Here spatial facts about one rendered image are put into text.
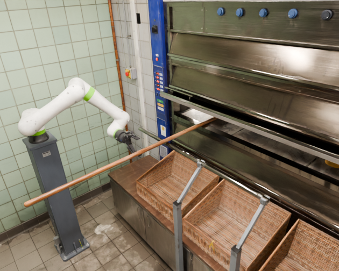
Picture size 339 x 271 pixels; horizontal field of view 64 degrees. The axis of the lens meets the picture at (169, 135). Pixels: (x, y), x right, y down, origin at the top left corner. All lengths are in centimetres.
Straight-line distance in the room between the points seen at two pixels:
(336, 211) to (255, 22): 118
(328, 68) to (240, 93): 57
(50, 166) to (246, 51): 168
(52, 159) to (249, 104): 155
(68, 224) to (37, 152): 79
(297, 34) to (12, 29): 214
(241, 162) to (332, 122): 74
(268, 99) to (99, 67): 183
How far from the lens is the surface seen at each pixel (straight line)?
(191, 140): 240
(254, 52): 179
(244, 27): 183
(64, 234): 279
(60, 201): 257
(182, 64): 224
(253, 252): 208
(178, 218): 190
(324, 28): 160
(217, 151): 222
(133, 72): 279
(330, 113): 166
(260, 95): 182
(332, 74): 158
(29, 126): 207
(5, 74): 274
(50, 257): 305
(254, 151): 198
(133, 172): 279
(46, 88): 284
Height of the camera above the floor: 218
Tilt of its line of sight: 28 degrees down
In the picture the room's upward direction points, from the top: 3 degrees counter-clockwise
